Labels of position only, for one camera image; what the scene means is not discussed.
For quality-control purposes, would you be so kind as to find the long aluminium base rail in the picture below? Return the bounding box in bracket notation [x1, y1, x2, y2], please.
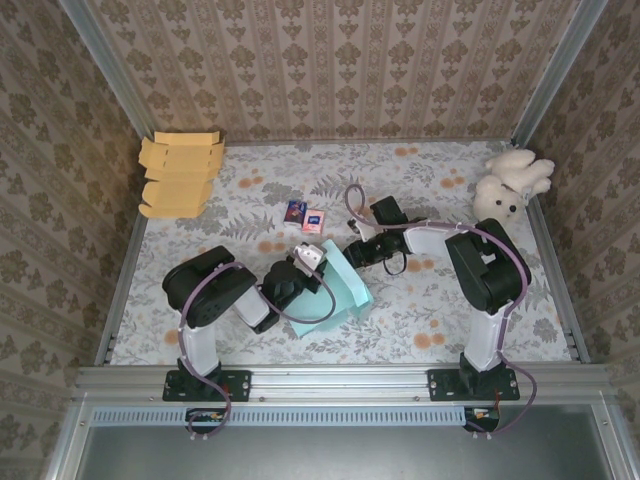
[74, 364, 614, 404]

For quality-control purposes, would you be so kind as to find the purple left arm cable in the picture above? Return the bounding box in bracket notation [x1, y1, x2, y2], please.
[177, 262, 337, 444]

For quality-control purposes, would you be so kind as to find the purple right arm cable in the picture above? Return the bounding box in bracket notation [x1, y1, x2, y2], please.
[344, 183, 539, 439]

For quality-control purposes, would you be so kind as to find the pink tissue pack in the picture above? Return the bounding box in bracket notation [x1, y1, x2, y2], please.
[301, 208, 326, 236]

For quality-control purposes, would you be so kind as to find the black controller board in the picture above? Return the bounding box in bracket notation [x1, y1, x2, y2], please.
[463, 405, 501, 432]
[185, 407, 225, 435]

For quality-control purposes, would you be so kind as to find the white plush toy dog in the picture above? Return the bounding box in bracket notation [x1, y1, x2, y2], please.
[473, 148, 557, 226]

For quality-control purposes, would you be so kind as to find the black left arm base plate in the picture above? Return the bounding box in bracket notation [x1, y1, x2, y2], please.
[162, 368, 253, 403]

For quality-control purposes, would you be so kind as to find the aluminium frame post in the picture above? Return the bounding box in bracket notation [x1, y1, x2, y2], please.
[512, 0, 609, 146]
[59, 0, 156, 141]

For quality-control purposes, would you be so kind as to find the mint green paper box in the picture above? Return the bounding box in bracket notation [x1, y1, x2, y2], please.
[287, 238, 375, 340]

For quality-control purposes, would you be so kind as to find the tan cardboard paper box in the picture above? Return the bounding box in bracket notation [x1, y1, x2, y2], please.
[138, 130, 227, 220]

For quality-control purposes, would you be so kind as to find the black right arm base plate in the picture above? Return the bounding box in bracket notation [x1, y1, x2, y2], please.
[427, 368, 521, 403]

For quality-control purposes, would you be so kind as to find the aluminium side rail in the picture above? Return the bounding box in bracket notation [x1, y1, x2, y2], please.
[94, 214, 146, 366]
[524, 194, 591, 364]

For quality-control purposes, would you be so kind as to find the grey metal lower panel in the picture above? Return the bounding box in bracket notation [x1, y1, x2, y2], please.
[47, 404, 640, 480]

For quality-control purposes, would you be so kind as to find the slotted grey cable duct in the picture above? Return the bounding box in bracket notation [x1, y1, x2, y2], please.
[92, 405, 464, 427]

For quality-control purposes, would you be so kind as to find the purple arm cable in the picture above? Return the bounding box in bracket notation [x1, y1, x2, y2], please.
[344, 183, 539, 439]
[177, 262, 337, 444]

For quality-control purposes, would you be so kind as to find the blue tissue pack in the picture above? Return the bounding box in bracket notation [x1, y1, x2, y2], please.
[283, 199, 307, 227]

